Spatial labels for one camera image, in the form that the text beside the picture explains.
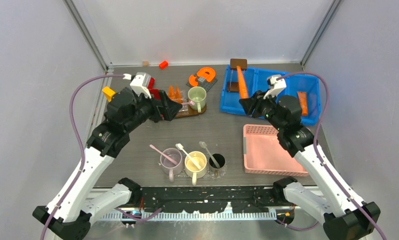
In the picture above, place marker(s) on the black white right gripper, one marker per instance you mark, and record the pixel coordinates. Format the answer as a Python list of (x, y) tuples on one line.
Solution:
[(256, 101)]

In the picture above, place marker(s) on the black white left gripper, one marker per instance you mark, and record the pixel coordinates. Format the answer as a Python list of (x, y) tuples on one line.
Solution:
[(165, 109)]

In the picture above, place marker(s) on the light green mug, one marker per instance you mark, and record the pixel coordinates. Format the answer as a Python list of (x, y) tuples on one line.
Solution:
[(198, 96)]

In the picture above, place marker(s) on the beige grey toothbrush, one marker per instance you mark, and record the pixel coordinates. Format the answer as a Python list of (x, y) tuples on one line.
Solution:
[(204, 146)]

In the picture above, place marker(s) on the lilac translucent mug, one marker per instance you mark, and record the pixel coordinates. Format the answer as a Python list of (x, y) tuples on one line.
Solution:
[(170, 168)]

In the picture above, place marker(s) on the cream yellow mug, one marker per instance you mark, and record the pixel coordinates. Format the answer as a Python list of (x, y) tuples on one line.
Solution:
[(192, 171)]

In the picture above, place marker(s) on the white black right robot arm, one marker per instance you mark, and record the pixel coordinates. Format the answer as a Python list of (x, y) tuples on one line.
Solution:
[(343, 214)]

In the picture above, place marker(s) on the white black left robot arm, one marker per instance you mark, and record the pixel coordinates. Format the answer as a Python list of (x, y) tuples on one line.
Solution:
[(70, 215)]

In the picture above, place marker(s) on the brown oval wooden tray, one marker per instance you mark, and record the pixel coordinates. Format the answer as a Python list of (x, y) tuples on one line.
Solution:
[(188, 111)]

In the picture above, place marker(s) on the blue plastic organizer bin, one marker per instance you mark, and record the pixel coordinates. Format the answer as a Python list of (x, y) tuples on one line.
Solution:
[(256, 79)]

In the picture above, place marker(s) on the clear holder with brown lid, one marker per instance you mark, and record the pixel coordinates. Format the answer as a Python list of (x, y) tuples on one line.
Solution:
[(232, 84)]

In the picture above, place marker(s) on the red glitter toy microphone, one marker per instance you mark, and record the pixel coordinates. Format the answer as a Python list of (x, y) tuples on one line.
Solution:
[(151, 83)]

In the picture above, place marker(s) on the small red block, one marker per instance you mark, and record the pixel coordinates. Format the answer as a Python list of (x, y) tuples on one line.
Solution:
[(164, 64)]

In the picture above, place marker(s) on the grey baseplate with orange track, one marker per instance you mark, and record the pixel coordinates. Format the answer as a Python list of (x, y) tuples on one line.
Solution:
[(204, 78)]

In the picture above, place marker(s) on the pink plastic basket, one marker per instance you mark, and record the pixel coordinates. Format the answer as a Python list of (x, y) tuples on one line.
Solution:
[(263, 154)]

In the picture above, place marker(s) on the yellow toy block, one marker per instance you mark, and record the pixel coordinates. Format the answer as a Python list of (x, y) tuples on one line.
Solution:
[(108, 93)]

